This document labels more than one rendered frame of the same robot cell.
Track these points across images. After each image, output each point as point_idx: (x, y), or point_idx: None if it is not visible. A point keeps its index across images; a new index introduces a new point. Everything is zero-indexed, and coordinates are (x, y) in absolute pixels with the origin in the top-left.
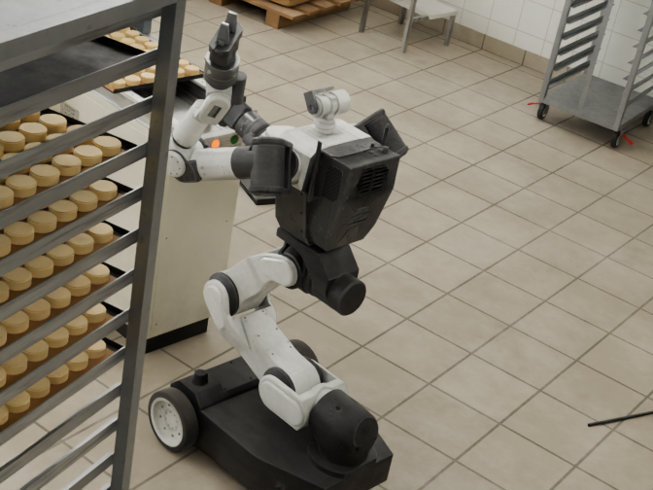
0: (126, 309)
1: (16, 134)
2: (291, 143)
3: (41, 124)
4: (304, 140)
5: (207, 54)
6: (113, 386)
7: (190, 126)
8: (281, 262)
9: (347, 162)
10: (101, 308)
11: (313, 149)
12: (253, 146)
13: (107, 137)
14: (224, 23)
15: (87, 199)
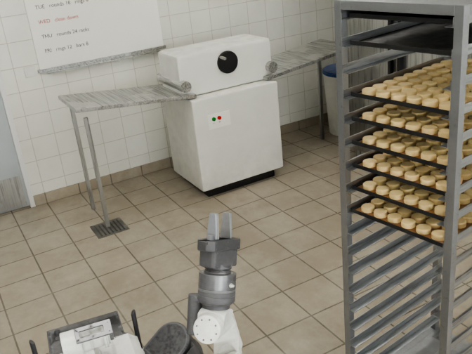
0: (352, 181)
1: (417, 86)
2: (147, 342)
3: (404, 91)
4: (128, 347)
5: (232, 274)
6: (355, 233)
7: None
8: None
9: (112, 318)
10: (365, 182)
11: (130, 336)
12: (190, 339)
13: (369, 90)
14: (227, 212)
15: (378, 108)
